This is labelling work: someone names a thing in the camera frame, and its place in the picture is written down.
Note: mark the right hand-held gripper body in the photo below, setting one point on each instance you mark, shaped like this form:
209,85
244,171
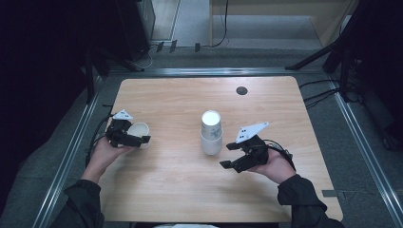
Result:
256,152

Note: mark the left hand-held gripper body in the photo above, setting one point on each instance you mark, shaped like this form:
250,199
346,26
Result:
118,133

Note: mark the white paper cup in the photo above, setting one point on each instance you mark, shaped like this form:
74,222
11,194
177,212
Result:
211,146
138,129

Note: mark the person's right hand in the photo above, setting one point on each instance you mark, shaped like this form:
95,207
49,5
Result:
278,167

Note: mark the person's left hand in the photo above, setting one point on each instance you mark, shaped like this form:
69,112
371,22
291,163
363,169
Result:
101,156

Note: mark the black floor tape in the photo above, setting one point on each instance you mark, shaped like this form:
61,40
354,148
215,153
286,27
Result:
107,105

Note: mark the black round table grommet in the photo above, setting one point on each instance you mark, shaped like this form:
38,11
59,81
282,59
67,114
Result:
241,90

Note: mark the black metal stand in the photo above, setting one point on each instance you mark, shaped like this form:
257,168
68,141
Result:
89,79

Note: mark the person's white garment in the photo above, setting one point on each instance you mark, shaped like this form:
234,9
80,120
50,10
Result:
187,226

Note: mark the grey floor tape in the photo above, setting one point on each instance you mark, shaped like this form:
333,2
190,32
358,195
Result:
330,193

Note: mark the dark curtain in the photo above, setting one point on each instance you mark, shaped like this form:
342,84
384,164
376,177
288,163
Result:
385,63
38,79

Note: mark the black computer tower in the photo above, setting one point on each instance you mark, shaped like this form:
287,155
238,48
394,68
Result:
133,28

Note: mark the black tripod stand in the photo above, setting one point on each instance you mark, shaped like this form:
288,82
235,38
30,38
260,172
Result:
312,58

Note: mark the light wooden desk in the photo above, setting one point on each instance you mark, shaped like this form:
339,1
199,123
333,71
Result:
326,25

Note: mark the metal floor rail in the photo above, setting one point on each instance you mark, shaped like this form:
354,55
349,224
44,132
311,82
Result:
206,71
361,142
67,160

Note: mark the dark floor bracket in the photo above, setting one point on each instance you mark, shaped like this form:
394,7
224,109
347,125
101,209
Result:
173,46
160,47
197,47

